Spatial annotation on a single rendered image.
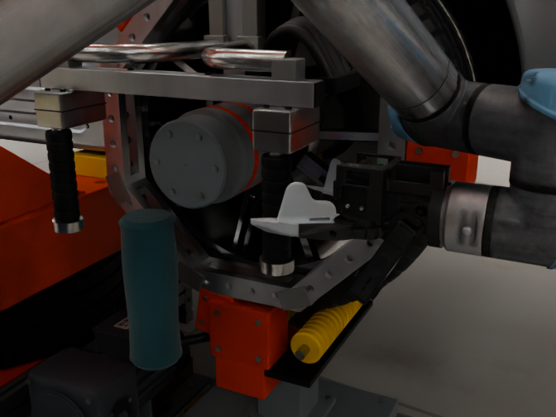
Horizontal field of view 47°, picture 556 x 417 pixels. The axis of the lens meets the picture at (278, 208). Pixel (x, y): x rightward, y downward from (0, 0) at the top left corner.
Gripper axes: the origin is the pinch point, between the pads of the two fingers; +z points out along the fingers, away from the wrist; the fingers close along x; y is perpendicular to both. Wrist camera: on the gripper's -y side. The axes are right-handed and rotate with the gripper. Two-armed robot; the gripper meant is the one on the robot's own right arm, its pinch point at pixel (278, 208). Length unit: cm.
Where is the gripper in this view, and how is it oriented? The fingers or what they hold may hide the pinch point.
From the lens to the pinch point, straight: 77.4
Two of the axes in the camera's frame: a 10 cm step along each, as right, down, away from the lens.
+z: -9.0, -1.4, 4.1
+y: 0.0, -9.5, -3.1
